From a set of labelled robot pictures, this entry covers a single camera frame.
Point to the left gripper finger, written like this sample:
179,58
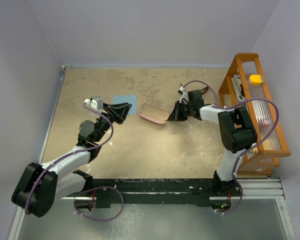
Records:
120,117
117,108

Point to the pink glasses case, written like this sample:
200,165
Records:
153,113

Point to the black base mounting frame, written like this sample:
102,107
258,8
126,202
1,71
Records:
168,191

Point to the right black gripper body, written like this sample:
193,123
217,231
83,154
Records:
189,107

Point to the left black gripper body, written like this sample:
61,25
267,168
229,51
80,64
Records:
102,123

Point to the white stapler tool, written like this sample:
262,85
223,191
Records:
238,88

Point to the brown sunglasses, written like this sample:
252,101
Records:
204,90

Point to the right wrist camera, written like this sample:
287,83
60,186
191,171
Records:
183,95

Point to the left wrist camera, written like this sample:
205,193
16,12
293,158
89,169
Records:
95,102

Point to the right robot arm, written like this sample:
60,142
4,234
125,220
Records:
237,133

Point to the blue tape patch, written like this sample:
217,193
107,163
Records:
130,99

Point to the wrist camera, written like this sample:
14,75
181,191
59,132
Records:
183,95
95,102

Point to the orange wooden shelf rack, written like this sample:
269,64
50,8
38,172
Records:
260,161

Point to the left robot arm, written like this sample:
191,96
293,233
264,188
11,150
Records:
40,185

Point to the yellow tape measure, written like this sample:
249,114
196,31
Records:
256,79

